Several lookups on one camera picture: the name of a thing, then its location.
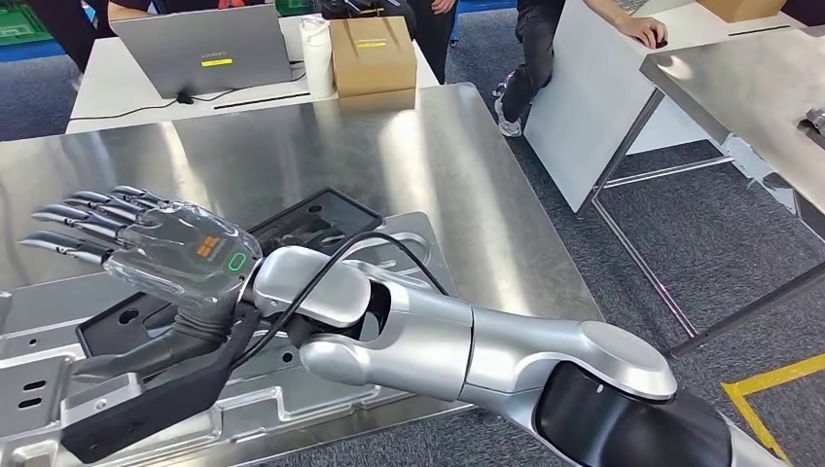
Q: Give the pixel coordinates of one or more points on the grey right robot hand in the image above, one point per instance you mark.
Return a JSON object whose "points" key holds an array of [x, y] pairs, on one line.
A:
{"points": [[180, 258]]}

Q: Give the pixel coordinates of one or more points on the large black plastic panel part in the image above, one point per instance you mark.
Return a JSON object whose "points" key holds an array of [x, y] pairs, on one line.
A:
{"points": [[322, 213]]}

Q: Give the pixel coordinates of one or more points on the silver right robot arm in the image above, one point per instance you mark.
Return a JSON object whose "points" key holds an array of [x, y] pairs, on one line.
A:
{"points": [[419, 341]]}

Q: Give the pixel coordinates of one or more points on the blue metal shelf rack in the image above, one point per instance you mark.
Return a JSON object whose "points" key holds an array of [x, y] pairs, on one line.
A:
{"points": [[26, 51]]}

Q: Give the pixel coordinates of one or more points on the stainless steel workbench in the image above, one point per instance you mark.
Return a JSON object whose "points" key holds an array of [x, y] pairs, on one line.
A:
{"points": [[451, 161]]}

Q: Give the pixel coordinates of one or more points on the grey stamped metal part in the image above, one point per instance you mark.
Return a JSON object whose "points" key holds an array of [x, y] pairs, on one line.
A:
{"points": [[817, 119]]}

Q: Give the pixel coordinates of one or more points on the stamped silver metal panel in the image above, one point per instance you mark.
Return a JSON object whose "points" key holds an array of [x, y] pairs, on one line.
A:
{"points": [[258, 412]]}

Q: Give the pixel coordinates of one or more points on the thin black strip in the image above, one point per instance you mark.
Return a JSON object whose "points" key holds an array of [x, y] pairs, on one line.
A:
{"points": [[261, 100], [760, 29]]}

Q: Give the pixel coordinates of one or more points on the white desk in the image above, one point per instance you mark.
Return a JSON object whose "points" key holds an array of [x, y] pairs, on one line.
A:
{"points": [[683, 26], [103, 84]]}

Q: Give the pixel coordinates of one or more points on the grey laptop with yellow sticker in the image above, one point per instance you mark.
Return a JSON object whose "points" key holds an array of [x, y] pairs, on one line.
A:
{"points": [[206, 39]]}

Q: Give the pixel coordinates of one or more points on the white bottle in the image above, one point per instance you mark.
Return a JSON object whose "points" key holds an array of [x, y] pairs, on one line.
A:
{"points": [[318, 64]]}

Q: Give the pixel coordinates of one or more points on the brown cardboard box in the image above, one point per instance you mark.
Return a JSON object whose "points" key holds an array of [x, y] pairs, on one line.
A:
{"points": [[741, 8], [374, 64]]}

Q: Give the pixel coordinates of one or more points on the green plastic crate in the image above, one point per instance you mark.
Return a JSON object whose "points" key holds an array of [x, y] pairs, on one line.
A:
{"points": [[16, 29]]}

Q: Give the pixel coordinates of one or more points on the white board panel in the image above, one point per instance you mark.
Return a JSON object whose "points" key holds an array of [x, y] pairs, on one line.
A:
{"points": [[580, 116]]}

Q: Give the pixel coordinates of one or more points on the person's hand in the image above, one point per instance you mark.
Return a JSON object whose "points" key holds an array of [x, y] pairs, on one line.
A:
{"points": [[641, 29]]}

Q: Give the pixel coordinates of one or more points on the black computer mouse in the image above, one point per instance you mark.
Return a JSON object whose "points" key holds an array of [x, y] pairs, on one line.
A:
{"points": [[660, 44]]}

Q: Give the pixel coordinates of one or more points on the steel table with thin legs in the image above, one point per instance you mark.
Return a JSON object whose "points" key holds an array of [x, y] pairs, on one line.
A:
{"points": [[741, 84]]}

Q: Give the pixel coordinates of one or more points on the yellow floor tape rectangle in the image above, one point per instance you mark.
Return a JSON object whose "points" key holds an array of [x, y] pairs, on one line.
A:
{"points": [[773, 380]]}

